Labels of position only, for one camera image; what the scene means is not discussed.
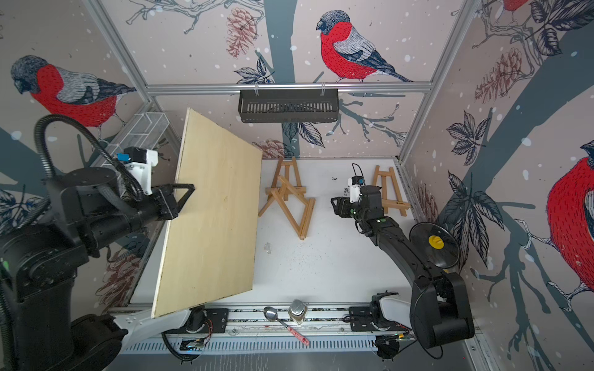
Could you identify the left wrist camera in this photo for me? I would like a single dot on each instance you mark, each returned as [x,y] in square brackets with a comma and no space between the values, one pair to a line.
[140,163]

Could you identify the metal spoon red handle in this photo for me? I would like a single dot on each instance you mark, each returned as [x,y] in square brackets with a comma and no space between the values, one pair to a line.
[271,314]

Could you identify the black hanging basket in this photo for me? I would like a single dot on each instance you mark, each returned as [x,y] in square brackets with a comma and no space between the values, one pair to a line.
[284,106]

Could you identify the plywood board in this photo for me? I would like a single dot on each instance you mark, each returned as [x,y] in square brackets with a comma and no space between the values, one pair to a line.
[209,249]

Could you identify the wooden easel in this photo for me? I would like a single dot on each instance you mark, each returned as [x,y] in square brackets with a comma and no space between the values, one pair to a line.
[281,184]
[391,194]
[298,213]

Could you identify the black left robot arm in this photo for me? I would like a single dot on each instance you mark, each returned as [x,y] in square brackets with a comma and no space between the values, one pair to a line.
[85,210]

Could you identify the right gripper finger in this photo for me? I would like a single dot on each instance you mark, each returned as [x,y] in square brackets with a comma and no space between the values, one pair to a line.
[335,211]
[336,201]

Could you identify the yellow pot black lid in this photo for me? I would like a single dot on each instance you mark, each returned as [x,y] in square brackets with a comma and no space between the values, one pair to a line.
[438,245]

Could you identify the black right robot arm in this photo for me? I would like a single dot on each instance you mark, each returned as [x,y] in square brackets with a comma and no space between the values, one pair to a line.
[438,311]

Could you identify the white wire mesh basket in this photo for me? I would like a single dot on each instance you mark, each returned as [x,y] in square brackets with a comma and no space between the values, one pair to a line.
[145,130]

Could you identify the small metal cup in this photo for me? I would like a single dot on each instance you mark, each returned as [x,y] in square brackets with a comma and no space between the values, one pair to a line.
[297,311]

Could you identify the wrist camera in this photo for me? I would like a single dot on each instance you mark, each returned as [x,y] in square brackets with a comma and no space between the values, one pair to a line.
[354,185]
[140,163]

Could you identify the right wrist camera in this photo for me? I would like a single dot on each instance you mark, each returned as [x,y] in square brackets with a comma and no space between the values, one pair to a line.
[354,185]

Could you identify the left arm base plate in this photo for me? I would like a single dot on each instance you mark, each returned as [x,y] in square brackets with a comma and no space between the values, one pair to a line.
[202,320]

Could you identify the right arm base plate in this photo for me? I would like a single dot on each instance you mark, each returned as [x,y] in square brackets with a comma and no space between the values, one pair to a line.
[363,319]

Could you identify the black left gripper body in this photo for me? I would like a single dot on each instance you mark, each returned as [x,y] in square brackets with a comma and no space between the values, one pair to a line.
[165,200]

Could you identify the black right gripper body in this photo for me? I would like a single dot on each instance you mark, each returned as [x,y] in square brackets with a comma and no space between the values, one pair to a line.
[352,209]

